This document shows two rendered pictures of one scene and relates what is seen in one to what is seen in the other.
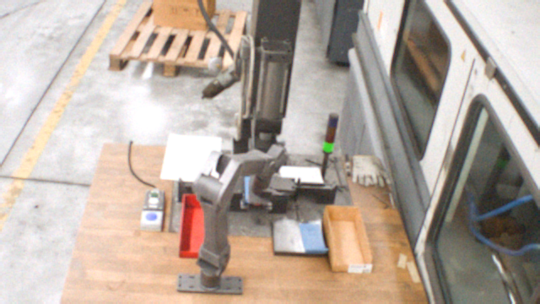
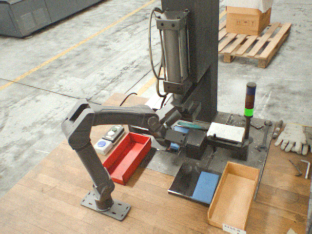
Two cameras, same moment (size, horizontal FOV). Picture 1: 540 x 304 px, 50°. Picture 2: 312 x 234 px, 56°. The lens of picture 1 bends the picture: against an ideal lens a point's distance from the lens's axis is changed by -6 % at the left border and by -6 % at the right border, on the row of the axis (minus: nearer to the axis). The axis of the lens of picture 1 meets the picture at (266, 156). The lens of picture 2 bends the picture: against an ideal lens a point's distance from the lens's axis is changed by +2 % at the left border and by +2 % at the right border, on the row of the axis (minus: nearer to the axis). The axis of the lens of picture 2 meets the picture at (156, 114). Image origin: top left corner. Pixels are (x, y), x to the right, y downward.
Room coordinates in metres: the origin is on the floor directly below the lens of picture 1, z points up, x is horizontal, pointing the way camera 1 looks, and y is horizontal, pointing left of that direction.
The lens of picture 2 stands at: (0.86, -0.52, 1.82)
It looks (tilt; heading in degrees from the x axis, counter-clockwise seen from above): 36 degrees down; 39
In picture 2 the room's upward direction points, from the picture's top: 8 degrees counter-clockwise
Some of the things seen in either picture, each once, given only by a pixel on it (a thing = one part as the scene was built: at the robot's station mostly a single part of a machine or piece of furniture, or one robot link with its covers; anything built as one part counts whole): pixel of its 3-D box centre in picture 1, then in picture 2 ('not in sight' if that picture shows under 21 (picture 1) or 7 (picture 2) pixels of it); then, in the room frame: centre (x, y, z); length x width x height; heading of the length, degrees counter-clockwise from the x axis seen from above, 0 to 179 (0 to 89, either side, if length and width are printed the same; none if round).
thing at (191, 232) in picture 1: (199, 225); (126, 156); (1.50, 0.19, 0.93); 0.25 x 0.12 x 0.06; 7
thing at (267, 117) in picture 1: (269, 87); (174, 54); (1.69, 0.02, 1.37); 0.11 x 0.09 x 0.30; 97
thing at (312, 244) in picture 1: (313, 236); (205, 185); (1.51, -0.19, 0.93); 0.15 x 0.07 x 0.03; 11
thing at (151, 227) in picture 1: (151, 223); (103, 148); (1.51, 0.35, 0.90); 0.07 x 0.07 x 0.06; 7
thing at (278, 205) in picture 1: (257, 195); (182, 142); (1.69, 0.01, 0.94); 0.20 x 0.10 x 0.07; 97
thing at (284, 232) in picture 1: (297, 237); (195, 183); (1.53, -0.14, 0.91); 0.17 x 0.16 x 0.02; 97
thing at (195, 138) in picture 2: (259, 186); (182, 134); (1.69, 0.01, 0.98); 0.20 x 0.10 x 0.01; 97
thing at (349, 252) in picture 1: (347, 239); (235, 196); (1.53, -0.30, 0.93); 0.25 x 0.13 x 0.08; 7
